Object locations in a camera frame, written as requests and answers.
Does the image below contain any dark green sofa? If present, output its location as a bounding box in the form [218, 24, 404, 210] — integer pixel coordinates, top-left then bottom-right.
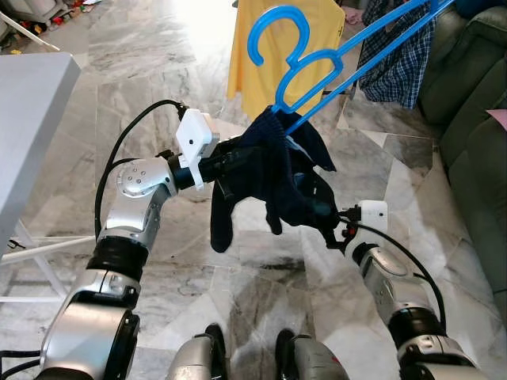
[420, 0, 507, 317]

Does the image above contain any silver right robot leg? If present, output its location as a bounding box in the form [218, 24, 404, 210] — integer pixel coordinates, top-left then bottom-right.
[275, 329, 349, 380]

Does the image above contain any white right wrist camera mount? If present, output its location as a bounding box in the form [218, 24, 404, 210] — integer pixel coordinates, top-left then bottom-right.
[358, 200, 390, 235]

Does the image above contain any blue plastic hanger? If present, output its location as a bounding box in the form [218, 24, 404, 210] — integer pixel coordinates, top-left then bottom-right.
[247, 0, 456, 135]

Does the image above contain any beige plastic chair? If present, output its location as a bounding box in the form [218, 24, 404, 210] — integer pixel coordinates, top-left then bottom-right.
[0, 12, 61, 53]

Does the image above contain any blue plaid shirt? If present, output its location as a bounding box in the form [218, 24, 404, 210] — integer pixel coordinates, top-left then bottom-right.
[358, 0, 438, 110]

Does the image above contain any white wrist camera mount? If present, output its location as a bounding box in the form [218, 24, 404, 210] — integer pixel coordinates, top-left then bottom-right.
[358, 200, 390, 235]
[174, 109, 220, 191]

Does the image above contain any pink cloth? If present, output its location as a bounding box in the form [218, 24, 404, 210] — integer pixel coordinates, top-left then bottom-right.
[487, 108, 507, 132]

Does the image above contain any grey storage cart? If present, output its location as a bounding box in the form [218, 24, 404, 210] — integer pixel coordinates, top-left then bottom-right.
[0, 0, 71, 25]

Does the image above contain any yellow shirt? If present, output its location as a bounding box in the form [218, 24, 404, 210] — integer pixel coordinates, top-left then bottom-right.
[227, 0, 347, 120]

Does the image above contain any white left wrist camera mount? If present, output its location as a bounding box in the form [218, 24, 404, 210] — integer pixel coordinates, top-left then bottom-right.
[174, 109, 220, 191]

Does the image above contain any silver left robot leg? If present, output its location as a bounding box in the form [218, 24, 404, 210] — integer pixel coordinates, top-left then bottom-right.
[168, 325, 231, 380]

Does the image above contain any navy knit sweater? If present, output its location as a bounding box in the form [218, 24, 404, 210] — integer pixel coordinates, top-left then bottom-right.
[208, 107, 337, 254]

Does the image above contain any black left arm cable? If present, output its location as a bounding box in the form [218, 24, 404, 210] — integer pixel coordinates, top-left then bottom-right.
[93, 100, 189, 238]

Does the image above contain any silver robot leg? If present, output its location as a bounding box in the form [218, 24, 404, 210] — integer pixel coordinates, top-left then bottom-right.
[168, 325, 231, 380]
[275, 329, 349, 380]

